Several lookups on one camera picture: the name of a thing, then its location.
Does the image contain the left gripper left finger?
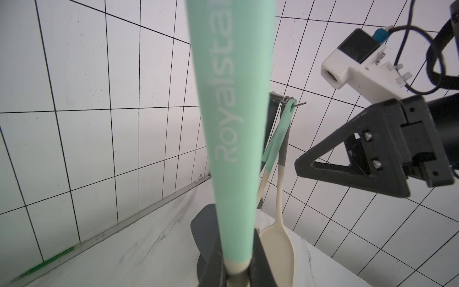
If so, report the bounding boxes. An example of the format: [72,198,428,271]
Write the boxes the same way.
[206,236,227,287]

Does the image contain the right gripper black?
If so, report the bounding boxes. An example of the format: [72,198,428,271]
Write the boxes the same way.
[295,94,459,198]

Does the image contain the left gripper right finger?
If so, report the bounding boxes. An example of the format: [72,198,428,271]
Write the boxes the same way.
[251,229,277,287]

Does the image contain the cream spatula green handle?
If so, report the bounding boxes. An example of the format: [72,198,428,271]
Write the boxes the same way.
[186,1,276,276]

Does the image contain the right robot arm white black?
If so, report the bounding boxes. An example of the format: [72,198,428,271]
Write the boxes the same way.
[295,2,459,198]

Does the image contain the grey kitchen utensil rack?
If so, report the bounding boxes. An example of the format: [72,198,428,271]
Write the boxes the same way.
[189,91,307,287]

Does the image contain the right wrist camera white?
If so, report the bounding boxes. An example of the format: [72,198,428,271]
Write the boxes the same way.
[320,28,412,104]

